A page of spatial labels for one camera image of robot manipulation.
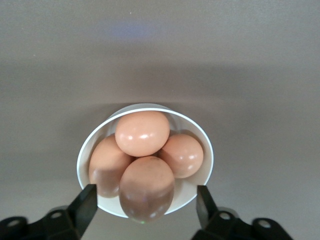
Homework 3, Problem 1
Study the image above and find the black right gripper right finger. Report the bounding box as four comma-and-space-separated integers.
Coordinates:
192, 184, 251, 240

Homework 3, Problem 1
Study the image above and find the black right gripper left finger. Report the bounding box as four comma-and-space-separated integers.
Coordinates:
37, 184, 98, 240

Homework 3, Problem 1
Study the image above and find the brown egg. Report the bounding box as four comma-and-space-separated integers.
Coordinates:
114, 111, 171, 158
119, 156, 175, 223
157, 133, 205, 179
88, 134, 136, 199

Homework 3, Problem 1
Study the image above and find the white round bowl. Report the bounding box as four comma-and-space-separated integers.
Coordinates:
76, 102, 215, 220

